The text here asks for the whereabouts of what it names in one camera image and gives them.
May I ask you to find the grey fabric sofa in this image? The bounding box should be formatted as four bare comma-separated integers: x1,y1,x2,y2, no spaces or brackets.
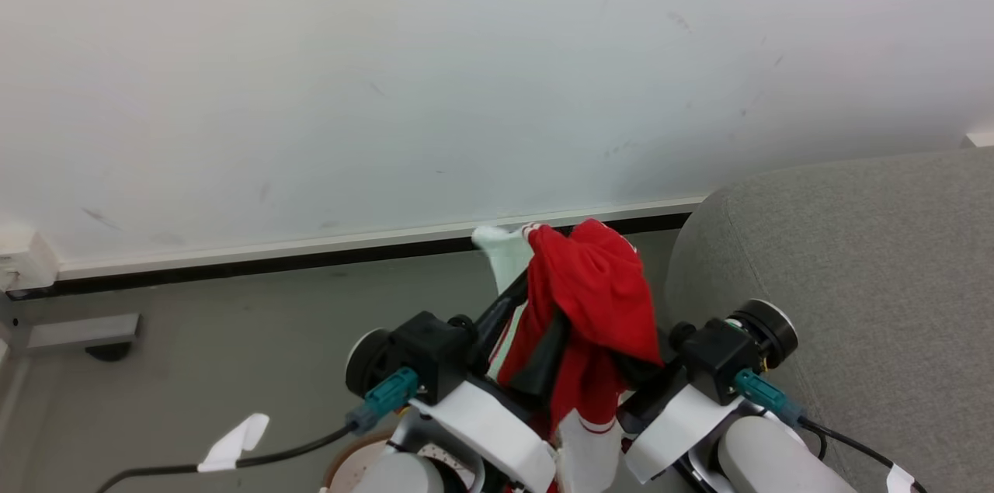
664,145,994,493

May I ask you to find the grey metal bracket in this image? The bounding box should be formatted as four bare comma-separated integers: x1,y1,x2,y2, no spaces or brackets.
26,312,143,363

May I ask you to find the black cable with teal plug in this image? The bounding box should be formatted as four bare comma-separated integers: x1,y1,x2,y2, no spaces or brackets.
95,367,420,493
734,369,930,493

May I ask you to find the white wall socket box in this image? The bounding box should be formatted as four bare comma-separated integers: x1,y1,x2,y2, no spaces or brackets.
0,229,60,294

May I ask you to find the red jersey with white trim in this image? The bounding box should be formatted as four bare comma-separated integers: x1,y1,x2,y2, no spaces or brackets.
471,218,665,493

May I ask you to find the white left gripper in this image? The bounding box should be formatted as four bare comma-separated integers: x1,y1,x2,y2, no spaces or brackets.
412,273,572,493

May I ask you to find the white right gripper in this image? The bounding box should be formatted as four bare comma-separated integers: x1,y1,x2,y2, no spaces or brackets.
620,358,746,484

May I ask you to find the white and black baseboard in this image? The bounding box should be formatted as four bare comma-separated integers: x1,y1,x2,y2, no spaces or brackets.
4,196,707,301

